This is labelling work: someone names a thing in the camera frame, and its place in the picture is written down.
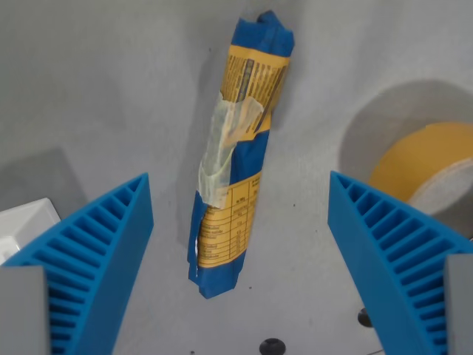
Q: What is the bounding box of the black table plug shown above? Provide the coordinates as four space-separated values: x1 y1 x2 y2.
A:
259 337 287 355
357 307 374 328

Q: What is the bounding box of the blue and yellow bag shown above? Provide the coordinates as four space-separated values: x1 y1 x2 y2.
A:
187 10 296 300

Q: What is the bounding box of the yellow tape roll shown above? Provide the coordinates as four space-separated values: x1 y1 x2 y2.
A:
367 121 473 240

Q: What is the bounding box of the white wall socket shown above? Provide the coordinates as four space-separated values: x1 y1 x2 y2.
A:
0 197 62 266

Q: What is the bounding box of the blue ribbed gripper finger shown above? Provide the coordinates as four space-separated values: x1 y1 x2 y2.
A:
1 172 154 355
327 170 473 355

